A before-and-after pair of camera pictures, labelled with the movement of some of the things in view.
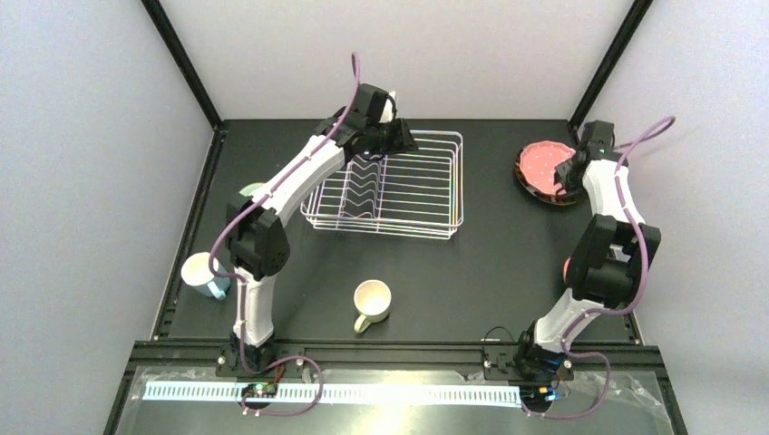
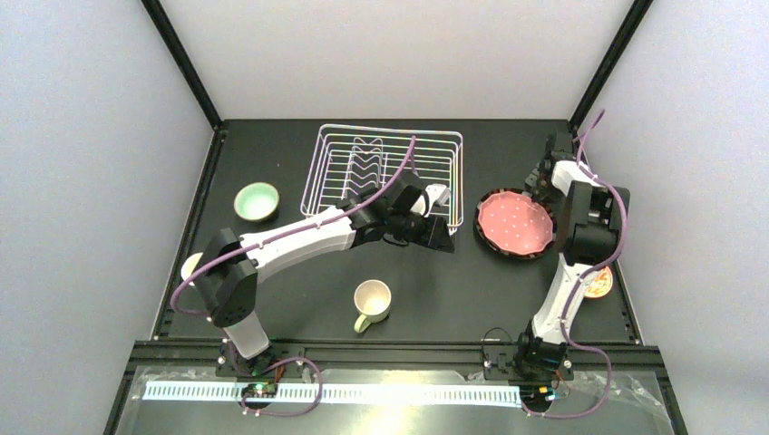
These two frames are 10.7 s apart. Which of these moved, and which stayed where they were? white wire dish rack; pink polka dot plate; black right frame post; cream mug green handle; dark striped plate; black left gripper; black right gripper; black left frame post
Moved: pink polka dot plate; dark striped plate; black right gripper; black left gripper
Stayed: black right frame post; white wire dish rack; cream mug green handle; black left frame post
